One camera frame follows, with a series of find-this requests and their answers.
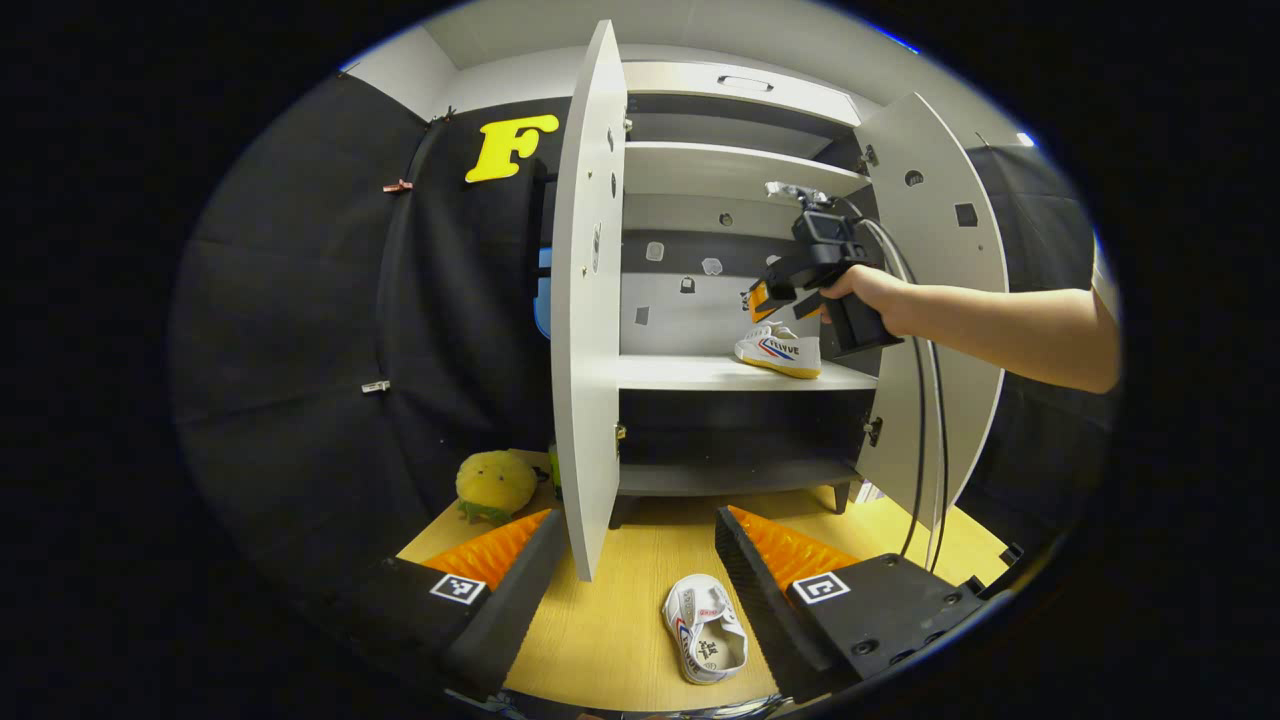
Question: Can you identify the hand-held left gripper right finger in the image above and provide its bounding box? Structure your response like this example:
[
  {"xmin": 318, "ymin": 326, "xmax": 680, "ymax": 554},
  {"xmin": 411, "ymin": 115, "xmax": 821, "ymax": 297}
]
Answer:
[{"xmin": 712, "ymin": 505, "xmax": 1001, "ymax": 706}]

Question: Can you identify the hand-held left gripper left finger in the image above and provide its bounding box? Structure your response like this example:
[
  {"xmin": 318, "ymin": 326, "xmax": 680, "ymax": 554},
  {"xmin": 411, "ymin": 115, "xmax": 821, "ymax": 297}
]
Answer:
[{"xmin": 300, "ymin": 508, "xmax": 568, "ymax": 703}]

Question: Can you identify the white canvas shoe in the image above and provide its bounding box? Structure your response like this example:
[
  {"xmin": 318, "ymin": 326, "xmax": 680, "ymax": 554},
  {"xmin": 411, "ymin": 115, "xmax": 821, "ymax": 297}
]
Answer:
[
  {"xmin": 733, "ymin": 320, "xmax": 823, "ymax": 381},
  {"xmin": 662, "ymin": 573, "xmax": 749, "ymax": 686}
]

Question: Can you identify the white shoe cabinet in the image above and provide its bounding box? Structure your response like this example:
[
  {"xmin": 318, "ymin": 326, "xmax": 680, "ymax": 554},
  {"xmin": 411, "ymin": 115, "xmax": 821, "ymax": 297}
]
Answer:
[{"xmin": 610, "ymin": 60, "xmax": 891, "ymax": 531}]

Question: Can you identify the white shoe cabinet door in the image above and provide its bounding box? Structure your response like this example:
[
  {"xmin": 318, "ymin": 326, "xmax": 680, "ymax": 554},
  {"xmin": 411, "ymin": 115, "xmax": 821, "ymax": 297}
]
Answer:
[
  {"xmin": 850, "ymin": 92, "xmax": 1009, "ymax": 531},
  {"xmin": 550, "ymin": 20, "xmax": 629, "ymax": 583}
]

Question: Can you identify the white cabinet drawer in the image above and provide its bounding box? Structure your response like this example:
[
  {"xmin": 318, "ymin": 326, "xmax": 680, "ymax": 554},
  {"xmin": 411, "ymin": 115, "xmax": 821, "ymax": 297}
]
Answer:
[{"xmin": 622, "ymin": 62, "xmax": 863, "ymax": 126}]

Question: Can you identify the yellow plush toy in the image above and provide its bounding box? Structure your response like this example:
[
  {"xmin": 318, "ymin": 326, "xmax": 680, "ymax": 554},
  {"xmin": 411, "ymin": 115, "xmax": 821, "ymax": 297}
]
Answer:
[{"xmin": 455, "ymin": 450, "xmax": 541, "ymax": 526}]

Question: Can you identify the black backdrop cloth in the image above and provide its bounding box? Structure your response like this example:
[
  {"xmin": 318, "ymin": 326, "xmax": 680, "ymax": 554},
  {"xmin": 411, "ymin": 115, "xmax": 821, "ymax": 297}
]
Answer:
[
  {"xmin": 170, "ymin": 70, "xmax": 561, "ymax": 601},
  {"xmin": 960, "ymin": 145, "xmax": 1101, "ymax": 541}
]

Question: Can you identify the black cable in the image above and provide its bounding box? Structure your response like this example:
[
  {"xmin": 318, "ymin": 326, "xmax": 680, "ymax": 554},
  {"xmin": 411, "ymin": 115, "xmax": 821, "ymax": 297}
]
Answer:
[{"xmin": 840, "ymin": 200, "xmax": 931, "ymax": 561}]

